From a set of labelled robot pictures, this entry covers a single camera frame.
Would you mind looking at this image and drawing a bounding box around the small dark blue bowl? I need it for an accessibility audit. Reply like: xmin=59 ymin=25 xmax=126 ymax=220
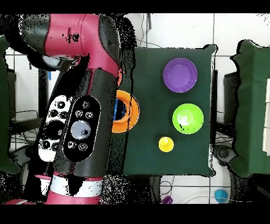
xmin=113 ymin=98 xmax=128 ymax=122

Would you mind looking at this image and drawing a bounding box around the large yellow-orange bowl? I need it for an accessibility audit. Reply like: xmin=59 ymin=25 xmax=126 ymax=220
xmin=111 ymin=90 xmax=140 ymax=134

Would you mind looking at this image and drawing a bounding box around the green cloth side table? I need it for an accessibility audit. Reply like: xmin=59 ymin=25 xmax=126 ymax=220
xmin=228 ymin=40 xmax=270 ymax=178
xmin=0 ymin=34 xmax=21 ymax=175

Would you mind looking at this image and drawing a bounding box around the purple bowl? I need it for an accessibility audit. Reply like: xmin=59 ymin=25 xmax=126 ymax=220
xmin=162 ymin=58 xmax=198 ymax=94

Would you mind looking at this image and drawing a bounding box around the dark green tablecloth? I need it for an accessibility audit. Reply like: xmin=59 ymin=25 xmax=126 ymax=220
xmin=123 ymin=44 xmax=218 ymax=177

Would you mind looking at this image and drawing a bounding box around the yellow cup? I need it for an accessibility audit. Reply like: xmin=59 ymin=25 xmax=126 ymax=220
xmin=158 ymin=136 xmax=175 ymax=153

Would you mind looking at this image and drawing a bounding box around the green bowl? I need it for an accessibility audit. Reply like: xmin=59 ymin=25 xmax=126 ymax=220
xmin=172 ymin=103 xmax=205 ymax=135

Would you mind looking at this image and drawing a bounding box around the blue cup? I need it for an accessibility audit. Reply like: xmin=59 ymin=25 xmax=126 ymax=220
xmin=214 ymin=189 xmax=229 ymax=203

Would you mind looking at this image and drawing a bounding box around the black table frame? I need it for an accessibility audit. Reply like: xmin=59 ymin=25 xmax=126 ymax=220
xmin=210 ymin=69 xmax=239 ymax=144
xmin=9 ymin=68 xmax=50 ymax=136

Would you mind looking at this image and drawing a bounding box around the tangle of cables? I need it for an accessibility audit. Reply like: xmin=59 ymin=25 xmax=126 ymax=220
xmin=10 ymin=126 xmax=41 ymax=148

